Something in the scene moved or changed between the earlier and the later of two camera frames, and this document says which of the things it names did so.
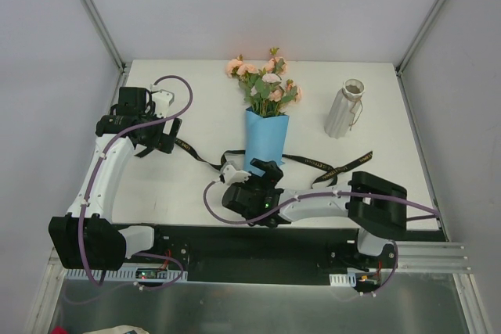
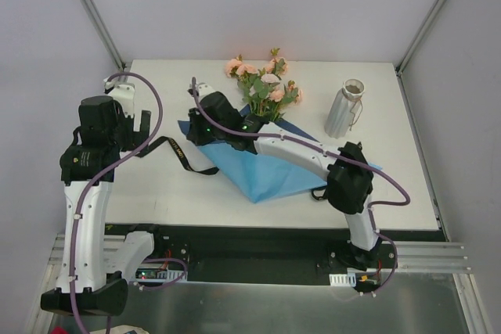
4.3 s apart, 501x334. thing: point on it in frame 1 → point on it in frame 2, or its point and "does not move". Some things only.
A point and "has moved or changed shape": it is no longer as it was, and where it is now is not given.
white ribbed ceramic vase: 344,108 does not move
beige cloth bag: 120,329 does not move
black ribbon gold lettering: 319,183 → 199,171
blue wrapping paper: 265,138 has moved or changed shape
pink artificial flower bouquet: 263,90 does not move
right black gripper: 262,172 → 196,131
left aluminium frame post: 95,14 does not move
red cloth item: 59,330 does not move
